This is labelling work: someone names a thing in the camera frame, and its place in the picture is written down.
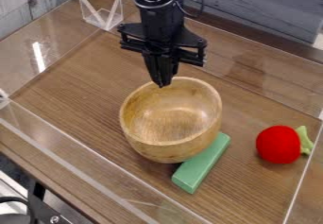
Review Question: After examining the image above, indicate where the red plush tomato toy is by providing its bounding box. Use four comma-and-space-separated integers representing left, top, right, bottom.
255, 126, 314, 164

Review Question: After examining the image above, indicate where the light wooden bowl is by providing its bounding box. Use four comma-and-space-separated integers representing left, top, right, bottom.
119, 77, 221, 164

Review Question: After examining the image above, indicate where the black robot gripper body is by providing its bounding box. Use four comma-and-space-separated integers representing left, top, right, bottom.
117, 0, 207, 67

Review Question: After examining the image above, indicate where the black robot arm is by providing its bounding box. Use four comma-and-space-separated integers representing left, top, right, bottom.
117, 0, 207, 88

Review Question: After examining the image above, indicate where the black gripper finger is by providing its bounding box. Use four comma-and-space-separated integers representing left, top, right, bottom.
161, 55, 177, 86
143, 51, 164, 88

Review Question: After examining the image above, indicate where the green rectangular block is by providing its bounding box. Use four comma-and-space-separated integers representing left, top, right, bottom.
172, 132, 231, 194

